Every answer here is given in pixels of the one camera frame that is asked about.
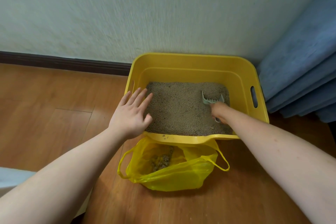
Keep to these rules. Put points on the person's right hand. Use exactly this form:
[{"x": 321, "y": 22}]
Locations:
[{"x": 221, "y": 113}]

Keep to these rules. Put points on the person's left hand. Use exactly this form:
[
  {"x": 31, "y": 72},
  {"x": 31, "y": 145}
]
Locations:
[{"x": 128, "y": 118}]

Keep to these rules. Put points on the person's left middle finger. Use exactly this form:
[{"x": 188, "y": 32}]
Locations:
[{"x": 140, "y": 99}]

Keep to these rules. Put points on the person's left thumb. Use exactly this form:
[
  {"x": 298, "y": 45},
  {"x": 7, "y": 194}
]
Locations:
[{"x": 148, "y": 122}]

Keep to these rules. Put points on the person's right fingers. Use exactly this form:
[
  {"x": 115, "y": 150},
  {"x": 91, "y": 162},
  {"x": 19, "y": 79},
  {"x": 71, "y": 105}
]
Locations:
[{"x": 215, "y": 110}]

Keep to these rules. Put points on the person's left little finger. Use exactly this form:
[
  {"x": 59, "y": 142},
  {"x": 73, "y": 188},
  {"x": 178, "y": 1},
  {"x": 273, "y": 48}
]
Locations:
[{"x": 125, "y": 99}]

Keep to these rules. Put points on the pale green litter scoop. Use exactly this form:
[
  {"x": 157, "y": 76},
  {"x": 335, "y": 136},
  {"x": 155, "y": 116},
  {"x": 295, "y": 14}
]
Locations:
[{"x": 210, "y": 99}]

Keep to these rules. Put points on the person's left forearm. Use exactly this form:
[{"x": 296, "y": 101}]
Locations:
[{"x": 60, "y": 176}]

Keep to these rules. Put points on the person's right forearm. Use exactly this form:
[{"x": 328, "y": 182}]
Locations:
[{"x": 283, "y": 163}]

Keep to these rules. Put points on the grey cat litter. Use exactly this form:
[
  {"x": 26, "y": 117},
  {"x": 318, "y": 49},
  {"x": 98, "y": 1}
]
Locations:
[{"x": 178, "y": 108}]

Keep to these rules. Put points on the scooped litter clumps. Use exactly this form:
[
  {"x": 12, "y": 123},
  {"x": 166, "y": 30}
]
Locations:
[{"x": 162, "y": 159}]

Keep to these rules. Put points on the yellow plastic litter box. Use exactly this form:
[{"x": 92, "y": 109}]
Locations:
[{"x": 189, "y": 70}]

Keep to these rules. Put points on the yellow plastic bag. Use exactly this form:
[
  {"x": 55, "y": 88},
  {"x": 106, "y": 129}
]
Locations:
[{"x": 181, "y": 176}]

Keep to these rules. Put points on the dark wooden baseboard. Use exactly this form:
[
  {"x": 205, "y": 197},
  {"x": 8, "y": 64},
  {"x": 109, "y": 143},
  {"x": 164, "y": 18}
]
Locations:
[{"x": 65, "y": 62}]

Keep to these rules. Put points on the blue curtain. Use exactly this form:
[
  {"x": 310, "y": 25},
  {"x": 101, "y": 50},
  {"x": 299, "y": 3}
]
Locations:
[{"x": 301, "y": 69}]

